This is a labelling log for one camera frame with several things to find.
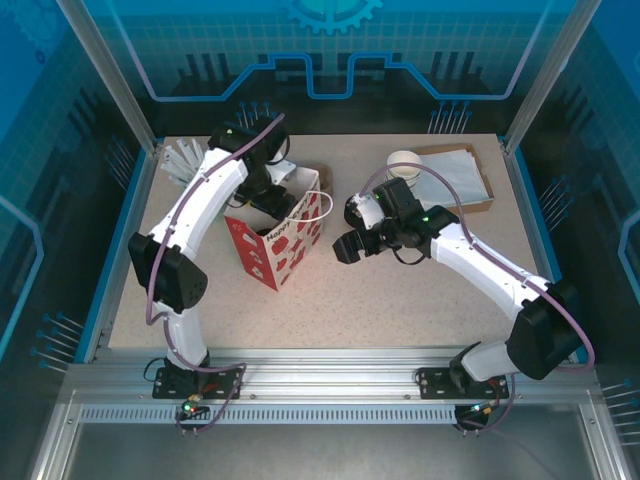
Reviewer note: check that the white paper sheets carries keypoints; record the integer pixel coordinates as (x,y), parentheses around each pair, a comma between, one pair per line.
(460,175)

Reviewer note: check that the small LED circuit board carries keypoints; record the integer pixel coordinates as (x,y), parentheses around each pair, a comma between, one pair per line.
(192,406)
(482,409)

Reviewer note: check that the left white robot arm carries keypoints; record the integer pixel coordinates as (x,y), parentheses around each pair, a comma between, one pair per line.
(215,190)

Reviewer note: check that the aluminium frame post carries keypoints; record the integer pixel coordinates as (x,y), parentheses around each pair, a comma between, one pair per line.
(112,75)
(547,75)

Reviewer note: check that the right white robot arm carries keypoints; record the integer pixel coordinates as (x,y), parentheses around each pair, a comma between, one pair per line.
(480,260)

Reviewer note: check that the brown cardboard tray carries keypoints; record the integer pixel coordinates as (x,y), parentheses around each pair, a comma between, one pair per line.
(440,149)

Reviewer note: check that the bundle of wrapped white straws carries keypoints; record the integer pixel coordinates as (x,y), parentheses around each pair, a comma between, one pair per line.
(177,160)

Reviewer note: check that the blue table side rail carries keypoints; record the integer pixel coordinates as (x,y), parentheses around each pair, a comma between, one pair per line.
(113,260)
(530,200)

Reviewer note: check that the aluminium frame beam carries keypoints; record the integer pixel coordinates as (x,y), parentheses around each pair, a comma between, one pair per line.
(325,370)

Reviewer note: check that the red white paper gift bag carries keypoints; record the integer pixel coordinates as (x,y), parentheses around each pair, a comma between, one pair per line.
(290,250)

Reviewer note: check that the white lidded cup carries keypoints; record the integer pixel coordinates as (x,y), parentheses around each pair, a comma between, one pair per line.
(402,161)

